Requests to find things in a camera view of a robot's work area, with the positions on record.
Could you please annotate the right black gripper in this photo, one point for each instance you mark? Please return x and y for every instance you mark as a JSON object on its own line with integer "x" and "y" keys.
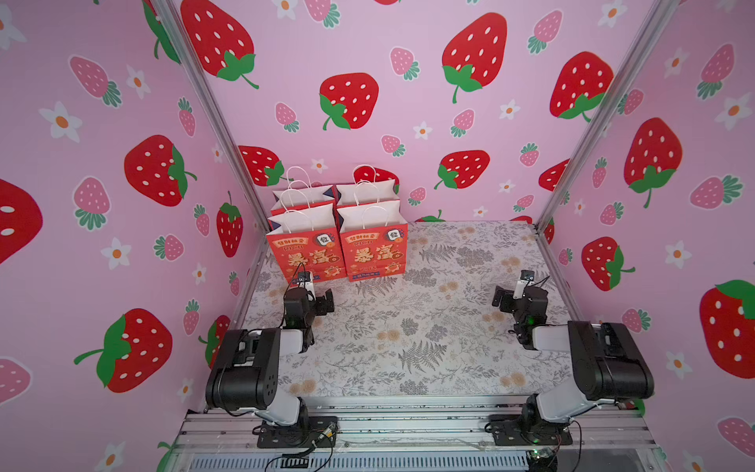
{"x": 504, "y": 298}

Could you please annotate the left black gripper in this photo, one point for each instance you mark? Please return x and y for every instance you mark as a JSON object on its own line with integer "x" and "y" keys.
{"x": 319, "y": 303}

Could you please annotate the red paper bag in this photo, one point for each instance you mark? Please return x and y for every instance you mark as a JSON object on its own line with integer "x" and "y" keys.
{"x": 371, "y": 185}
{"x": 374, "y": 240}
{"x": 301, "y": 194}
{"x": 307, "y": 240}

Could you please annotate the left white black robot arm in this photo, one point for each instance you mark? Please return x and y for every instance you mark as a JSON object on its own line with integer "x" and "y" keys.
{"x": 246, "y": 369}

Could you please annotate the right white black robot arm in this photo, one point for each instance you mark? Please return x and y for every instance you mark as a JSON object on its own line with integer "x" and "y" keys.
{"x": 607, "y": 366}

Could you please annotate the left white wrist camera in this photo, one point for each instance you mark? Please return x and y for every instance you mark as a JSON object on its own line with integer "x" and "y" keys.
{"x": 304, "y": 279}

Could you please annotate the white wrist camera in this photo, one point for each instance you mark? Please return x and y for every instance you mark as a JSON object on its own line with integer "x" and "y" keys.
{"x": 525, "y": 279}
{"x": 304, "y": 279}

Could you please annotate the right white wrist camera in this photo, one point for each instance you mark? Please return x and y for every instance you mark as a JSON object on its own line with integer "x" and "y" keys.
{"x": 525, "y": 279}

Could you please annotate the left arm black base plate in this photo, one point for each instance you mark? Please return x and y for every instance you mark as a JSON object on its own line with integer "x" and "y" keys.
{"x": 315, "y": 432}

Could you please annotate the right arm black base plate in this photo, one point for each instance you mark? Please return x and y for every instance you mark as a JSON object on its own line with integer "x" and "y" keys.
{"x": 512, "y": 430}

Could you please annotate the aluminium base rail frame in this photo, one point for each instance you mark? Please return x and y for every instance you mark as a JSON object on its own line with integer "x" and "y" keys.
{"x": 419, "y": 433}

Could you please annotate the left aluminium frame post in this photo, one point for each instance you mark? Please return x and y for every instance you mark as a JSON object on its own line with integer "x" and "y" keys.
{"x": 177, "y": 34}

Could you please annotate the aluminium frame post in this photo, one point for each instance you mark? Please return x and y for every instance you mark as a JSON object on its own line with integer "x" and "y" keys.
{"x": 645, "y": 41}
{"x": 177, "y": 34}

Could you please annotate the right aluminium frame post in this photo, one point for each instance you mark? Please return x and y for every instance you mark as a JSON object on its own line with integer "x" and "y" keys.
{"x": 645, "y": 41}

